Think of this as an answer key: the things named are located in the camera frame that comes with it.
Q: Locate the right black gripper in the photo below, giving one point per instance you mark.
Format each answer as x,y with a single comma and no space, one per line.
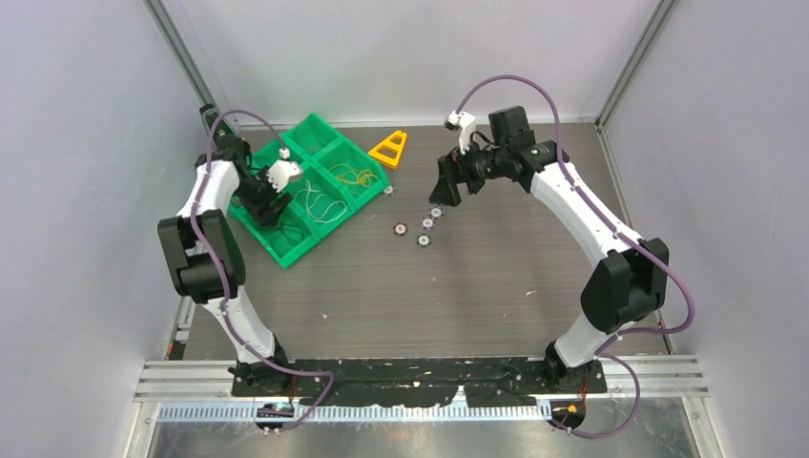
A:
453,170

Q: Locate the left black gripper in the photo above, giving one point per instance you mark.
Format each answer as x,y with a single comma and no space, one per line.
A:
265,213

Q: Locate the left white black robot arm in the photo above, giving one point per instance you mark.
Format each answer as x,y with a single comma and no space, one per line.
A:
206,265

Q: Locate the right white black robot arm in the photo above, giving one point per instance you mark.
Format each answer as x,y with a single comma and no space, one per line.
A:
627,282

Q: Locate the green black corner device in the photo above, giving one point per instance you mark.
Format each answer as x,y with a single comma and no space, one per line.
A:
209,115

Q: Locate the green compartment tray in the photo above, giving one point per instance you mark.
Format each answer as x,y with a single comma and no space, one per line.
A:
338,180

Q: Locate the yellow triangular plastic piece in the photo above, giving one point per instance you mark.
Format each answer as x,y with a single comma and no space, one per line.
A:
390,150

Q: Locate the poker chip red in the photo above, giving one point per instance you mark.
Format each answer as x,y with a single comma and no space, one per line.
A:
400,229

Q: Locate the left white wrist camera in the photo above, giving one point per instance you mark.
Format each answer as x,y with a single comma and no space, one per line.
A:
282,172

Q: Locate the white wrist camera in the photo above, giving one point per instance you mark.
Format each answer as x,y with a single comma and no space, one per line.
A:
463,124
282,172

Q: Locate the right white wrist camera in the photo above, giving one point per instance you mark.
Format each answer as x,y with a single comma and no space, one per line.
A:
463,124

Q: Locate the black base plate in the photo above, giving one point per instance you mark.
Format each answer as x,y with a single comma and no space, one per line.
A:
421,382

